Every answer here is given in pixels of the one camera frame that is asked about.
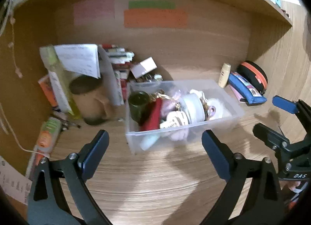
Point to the green sticky paper strip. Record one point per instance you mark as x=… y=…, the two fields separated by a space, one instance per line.
x=154 y=4

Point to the pink sticky paper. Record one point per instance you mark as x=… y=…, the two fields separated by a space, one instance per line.
x=88 y=10

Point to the white fluffy cloth bundle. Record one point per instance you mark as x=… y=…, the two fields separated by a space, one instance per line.
x=213 y=108

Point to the yellow-green tall bottle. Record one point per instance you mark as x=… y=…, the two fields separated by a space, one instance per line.
x=60 y=84

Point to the person's right hand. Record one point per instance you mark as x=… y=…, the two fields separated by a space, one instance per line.
x=293 y=186

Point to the dark green glass bottle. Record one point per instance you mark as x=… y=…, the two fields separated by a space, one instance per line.
x=139 y=102

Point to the orange sticky paper strip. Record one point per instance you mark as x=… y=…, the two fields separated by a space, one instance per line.
x=155 y=18

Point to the black orange round case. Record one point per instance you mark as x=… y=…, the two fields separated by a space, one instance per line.
x=254 y=74

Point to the white eraser with print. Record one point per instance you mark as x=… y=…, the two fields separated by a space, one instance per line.
x=175 y=119

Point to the white printed paper sheet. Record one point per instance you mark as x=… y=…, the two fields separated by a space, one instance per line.
x=86 y=59

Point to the blue pencil pouch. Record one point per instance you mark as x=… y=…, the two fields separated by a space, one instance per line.
x=246 y=89

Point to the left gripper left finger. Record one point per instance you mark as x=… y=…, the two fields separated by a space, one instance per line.
x=46 y=200

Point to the red velvet pouch gold top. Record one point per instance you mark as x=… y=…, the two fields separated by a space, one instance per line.
x=153 y=114

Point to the orange booklet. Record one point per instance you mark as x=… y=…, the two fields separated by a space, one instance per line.
x=47 y=89

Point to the small white pink box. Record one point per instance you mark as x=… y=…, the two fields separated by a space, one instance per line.
x=143 y=67

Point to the white receipt paper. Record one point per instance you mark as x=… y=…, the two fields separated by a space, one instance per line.
x=13 y=183

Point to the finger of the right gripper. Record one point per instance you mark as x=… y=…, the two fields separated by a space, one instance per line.
x=271 y=138
x=300 y=108

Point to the small bowl with trinkets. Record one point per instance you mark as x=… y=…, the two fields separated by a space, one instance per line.
x=148 y=81

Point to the cream small lotion bottle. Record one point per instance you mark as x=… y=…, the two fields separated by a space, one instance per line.
x=224 y=75

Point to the orange green tube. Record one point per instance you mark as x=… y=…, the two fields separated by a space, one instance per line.
x=49 y=134

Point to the white round cream jar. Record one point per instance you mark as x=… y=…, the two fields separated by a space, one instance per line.
x=192 y=106

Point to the brown ceramic mug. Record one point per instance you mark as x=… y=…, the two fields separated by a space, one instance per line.
x=91 y=99

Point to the clear plastic storage bin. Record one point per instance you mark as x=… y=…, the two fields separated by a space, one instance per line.
x=173 y=136

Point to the stack of books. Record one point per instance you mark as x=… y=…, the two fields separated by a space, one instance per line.
x=121 y=61

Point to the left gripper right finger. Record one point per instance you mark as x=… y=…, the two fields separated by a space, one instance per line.
x=263 y=204

